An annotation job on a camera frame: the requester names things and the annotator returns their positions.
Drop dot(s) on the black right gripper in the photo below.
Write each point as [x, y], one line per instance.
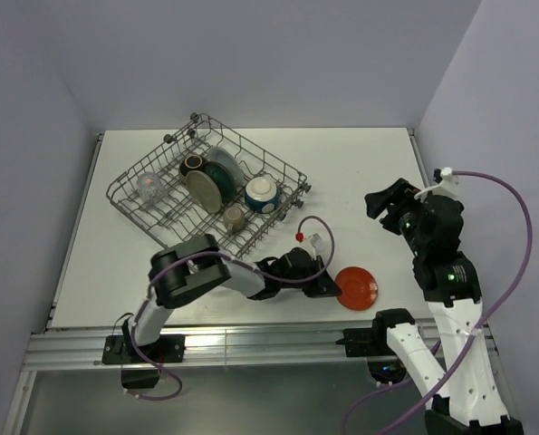
[376, 201]

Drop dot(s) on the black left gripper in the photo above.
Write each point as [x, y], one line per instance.
[322, 285]

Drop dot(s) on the orange round plate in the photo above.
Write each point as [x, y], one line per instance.
[359, 289]

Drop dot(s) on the grey ceramic mug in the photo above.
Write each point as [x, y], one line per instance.
[233, 220]

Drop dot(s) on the teal bowl cream inside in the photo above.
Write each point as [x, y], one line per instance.
[262, 195]

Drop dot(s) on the dark teal plate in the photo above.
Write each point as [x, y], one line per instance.
[223, 179]

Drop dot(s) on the grey round plate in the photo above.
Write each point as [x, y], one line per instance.
[204, 191]

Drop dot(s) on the light blue scalloped plate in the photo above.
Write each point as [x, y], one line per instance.
[224, 158]

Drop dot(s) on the brown bowl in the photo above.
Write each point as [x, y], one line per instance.
[192, 162]

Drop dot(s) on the clear drinking glass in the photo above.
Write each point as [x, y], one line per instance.
[150, 187]

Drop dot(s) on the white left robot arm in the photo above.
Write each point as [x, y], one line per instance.
[182, 274]

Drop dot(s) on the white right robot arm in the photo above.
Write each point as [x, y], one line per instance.
[458, 395]

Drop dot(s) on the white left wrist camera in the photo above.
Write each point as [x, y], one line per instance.
[312, 244]

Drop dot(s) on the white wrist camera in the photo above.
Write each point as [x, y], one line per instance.
[446, 185]
[312, 244]

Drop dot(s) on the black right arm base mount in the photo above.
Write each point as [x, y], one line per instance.
[384, 366]

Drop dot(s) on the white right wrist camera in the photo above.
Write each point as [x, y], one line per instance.
[446, 185]

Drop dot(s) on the grey wire dish rack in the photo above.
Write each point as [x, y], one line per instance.
[177, 217]

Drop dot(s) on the aluminium table edge rail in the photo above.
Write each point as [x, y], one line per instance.
[267, 344]

